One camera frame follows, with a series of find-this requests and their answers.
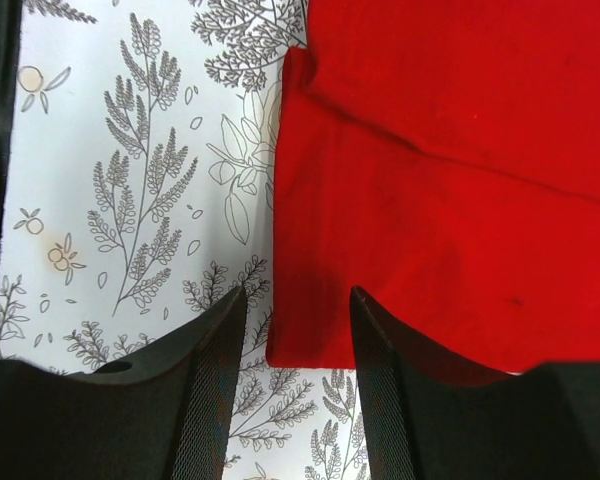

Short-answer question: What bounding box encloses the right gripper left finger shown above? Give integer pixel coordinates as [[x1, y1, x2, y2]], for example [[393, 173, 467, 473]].
[[0, 287, 247, 479]]

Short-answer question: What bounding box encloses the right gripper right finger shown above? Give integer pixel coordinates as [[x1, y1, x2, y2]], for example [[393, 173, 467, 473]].
[[350, 287, 600, 479]]

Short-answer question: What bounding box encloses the red t shirt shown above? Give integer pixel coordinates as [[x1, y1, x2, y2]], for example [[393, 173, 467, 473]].
[[266, 1, 600, 372]]

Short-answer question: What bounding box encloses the floral patterned table mat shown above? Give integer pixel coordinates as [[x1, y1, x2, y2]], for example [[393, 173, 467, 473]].
[[0, 0, 526, 480]]

